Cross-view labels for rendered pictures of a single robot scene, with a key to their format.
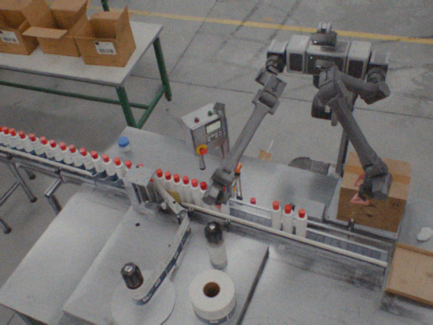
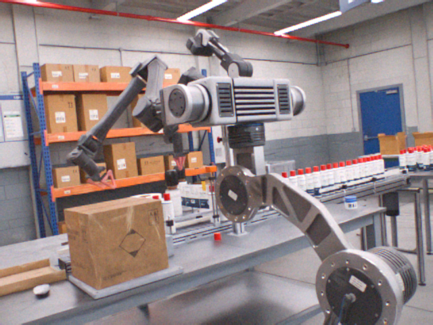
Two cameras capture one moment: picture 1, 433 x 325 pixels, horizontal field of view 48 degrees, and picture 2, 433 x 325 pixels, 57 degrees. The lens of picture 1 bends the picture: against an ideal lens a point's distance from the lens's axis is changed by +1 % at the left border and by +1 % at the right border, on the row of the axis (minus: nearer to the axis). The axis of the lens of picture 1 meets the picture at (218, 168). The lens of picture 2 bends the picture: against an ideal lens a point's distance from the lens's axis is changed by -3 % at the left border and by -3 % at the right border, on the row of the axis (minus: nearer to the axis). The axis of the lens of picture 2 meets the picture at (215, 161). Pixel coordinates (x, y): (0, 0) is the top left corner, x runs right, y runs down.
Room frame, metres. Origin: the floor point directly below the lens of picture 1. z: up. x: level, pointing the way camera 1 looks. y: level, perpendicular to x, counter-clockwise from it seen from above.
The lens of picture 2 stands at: (2.45, -2.02, 1.33)
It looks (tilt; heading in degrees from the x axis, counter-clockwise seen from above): 3 degrees down; 114
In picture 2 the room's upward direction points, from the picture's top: 6 degrees counter-clockwise
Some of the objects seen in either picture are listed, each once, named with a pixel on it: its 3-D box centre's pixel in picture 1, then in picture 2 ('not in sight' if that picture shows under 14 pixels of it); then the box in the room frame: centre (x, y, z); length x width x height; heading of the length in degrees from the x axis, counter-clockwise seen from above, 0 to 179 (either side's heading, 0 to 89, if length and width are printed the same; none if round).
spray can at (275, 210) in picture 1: (275, 215); (168, 213); (1.39, -0.25, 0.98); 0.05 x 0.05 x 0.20
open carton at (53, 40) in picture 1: (62, 26); not in sight; (3.54, 1.05, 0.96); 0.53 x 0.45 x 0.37; 156
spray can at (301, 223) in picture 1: (301, 223); not in sight; (1.32, -0.36, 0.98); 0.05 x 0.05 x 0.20
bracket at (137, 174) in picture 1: (139, 175); not in sight; (1.66, 0.40, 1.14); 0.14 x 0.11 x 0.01; 60
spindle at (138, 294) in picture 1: (136, 284); (180, 186); (1.10, 0.44, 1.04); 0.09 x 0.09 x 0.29
